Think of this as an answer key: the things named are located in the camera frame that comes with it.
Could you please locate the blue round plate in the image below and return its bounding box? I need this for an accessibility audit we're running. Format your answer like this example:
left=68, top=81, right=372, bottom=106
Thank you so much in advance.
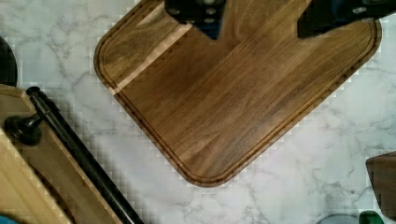
left=0, top=216, right=19, bottom=224

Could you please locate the light wooden drawer cabinet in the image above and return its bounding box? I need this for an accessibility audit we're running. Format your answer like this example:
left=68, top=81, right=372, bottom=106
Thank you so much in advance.
left=0, top=83, right=124, bottom=224

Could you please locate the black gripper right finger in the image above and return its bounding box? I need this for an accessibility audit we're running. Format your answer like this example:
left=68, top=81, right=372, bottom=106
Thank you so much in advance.
left=297, top=0, right=396, bottom=38

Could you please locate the green measuring cup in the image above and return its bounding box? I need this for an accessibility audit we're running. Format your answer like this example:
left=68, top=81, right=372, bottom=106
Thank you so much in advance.
left=359, top=211, right=385, bottom=224

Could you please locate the dark wooden cutting board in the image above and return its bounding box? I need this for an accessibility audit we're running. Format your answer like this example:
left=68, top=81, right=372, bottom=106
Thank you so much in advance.
left=94, top=0, right=382, bottom=187

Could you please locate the black drawer handle bar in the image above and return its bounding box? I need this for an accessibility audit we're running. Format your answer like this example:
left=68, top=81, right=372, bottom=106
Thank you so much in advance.
left=1, top=85, right=144, bottom=224

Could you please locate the black paper towel base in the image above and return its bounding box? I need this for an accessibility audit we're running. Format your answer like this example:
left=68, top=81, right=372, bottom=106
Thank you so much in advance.
left=0, top=36, right=18, bottom=87

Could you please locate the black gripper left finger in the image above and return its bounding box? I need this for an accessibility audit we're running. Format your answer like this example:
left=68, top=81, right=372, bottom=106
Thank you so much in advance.
left=164, top=0, right=226, bottom=40

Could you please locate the dark wooden utensil box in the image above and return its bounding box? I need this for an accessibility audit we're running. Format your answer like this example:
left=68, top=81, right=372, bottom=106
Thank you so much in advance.
left=365, top=152, right=396, bottom=221

